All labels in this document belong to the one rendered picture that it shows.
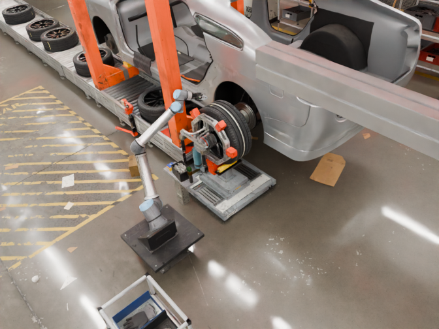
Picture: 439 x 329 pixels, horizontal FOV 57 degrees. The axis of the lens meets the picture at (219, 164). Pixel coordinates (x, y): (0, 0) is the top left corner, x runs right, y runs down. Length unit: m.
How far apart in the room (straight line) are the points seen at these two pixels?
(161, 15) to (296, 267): 2.70
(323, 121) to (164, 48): 1.64
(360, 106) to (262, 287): 3.03
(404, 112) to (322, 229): 3.45
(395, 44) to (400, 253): 2.27
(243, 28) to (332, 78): 2.95
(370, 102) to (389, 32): 3.96
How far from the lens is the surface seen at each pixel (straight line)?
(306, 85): 1.20
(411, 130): 1.07
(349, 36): 5.20
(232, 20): 4.15
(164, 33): 3.99
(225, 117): 3.97
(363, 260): 4.26
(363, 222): 4.57
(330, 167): 5.13
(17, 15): 10.31
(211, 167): 4.37
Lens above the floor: 3.36
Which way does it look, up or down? 41 degrees down
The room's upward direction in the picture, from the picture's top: 6 degrees counter-clockwise
